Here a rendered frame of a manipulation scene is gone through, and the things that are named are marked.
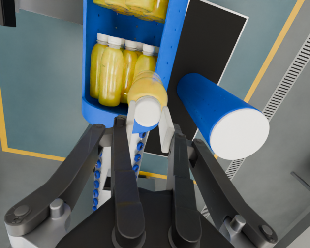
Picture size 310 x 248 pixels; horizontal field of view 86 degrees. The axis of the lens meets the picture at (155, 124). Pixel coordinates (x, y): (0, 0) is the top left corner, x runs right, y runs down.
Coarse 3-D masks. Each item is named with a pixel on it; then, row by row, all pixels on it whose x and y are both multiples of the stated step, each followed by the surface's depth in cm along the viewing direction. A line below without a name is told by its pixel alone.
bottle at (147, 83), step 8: (144, 72) 36; (152, 72) 37; (136, 80) 30; (144, 80) 27; (152, 80) 28; (160, 80) 33; (136, 88) 26; (144, 88) 25; (152, 88) 25; (160, 88) 27; (128, 96) 27; (136, 96) 25; (144, 96) 24; (152, 96) 24; (160, 96) 26; (128, 104) 27; (160, 104) 25
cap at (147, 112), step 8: (136, 104) 23; (144, 104) 22; (152, 104) 22; (136, 112) 23; (144, 112) 23; (152, 112) 23; (160, 112) 23; (136, 120) 23; (144, 120) 23; (152, 120) 23
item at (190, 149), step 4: (176, 124) 20; (176, 128) 19; (180, 128) 19; (176, 132) 18; (180, 132) 18; (172, 140) 17; (188, 140) 17; (172, 144) 17; (188, 144) 16; (188, 148) 16; (192, 148) 16; (188, 152) 16; (192, 152) 16; (188, 156) 17; (192, 156) 16; (196, 156) 16; (196, 160) 17
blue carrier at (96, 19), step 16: (176, 0) 39; (96, 16) 53; (112, 16) 58; (128, 16) 60; (176, 16) 42; (96, 32) 55; (112, 32) 60; (128, 32) 62; (144, 32) 63; (160, 32) 60; (176, 32) 45; (160, 48) 43; (176, 48) 49; (160, 64) 45; (96, 112) 49; (112, 112) 48; (144, 128) 53
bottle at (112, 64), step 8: (112, 48) 48; (104, 56) 49; (112, 56) 48; (120, 56) 49; (104, 64) 49; (112, 64) 49; (120, 64) 50; (104, 72) 50; (112, 72) 50; (120, 72) 51; (104, 80) 51; (112, 80) 51; (120, 80) 53; (104, 88) 52; (112, 88) 52; (120, 88) 54; (104, 96) 53; (112, 96) 54; (120, 96) 57; (104, 104) 54; (112, 104) 55
